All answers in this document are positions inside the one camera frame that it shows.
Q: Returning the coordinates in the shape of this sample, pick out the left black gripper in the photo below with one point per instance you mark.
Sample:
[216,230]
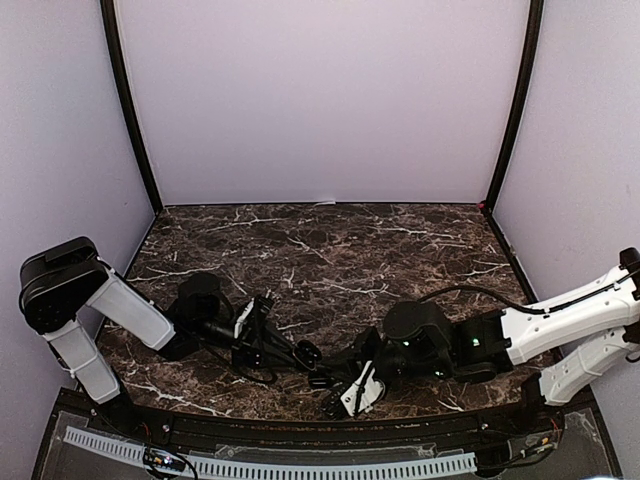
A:
[255,340]

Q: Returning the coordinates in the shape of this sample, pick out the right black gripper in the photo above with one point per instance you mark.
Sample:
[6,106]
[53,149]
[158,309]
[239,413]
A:
[350,366]

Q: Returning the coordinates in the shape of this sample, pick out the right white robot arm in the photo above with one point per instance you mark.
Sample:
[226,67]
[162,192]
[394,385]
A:
[603,316]

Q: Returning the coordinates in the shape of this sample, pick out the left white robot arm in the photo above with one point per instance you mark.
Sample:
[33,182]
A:
[58,283]

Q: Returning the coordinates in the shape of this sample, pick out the black closed charging case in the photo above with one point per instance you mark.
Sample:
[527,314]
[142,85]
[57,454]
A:
[320,380]

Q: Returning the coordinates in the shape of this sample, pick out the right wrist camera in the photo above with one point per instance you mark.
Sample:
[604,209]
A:
[362,395]

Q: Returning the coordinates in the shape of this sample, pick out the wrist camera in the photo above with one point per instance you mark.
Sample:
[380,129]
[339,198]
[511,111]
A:
[362,395]
[241,319]

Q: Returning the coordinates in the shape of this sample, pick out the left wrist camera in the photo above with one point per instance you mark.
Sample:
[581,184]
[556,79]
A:
[241,319]

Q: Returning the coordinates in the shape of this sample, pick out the white slotted cable duct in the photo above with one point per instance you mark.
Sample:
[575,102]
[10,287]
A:
[200,466]

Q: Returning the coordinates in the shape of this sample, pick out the black front frame rail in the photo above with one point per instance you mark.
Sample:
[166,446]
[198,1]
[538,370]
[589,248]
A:
[569,444]

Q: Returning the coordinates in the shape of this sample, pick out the left black frame post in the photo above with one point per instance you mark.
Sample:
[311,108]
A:
[119,70]

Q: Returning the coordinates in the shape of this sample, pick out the black frame post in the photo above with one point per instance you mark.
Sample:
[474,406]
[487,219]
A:
[119,70]
[527,61]

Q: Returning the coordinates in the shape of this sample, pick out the right black frame post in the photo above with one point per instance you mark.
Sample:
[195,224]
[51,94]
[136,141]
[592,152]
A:
[527,61]

